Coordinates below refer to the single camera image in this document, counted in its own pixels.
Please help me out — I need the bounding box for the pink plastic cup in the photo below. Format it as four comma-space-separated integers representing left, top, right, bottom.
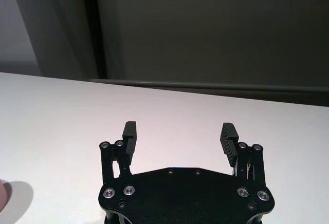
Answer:
0, 179, 7, 208

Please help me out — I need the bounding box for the dark frame post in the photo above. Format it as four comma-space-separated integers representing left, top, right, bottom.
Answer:
82, 0, 107, 80

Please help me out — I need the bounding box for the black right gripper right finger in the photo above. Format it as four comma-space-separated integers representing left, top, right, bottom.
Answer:
220, 122, 264, 185

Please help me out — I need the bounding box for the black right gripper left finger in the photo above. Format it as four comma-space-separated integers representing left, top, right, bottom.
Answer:
99, 121, 138, 185

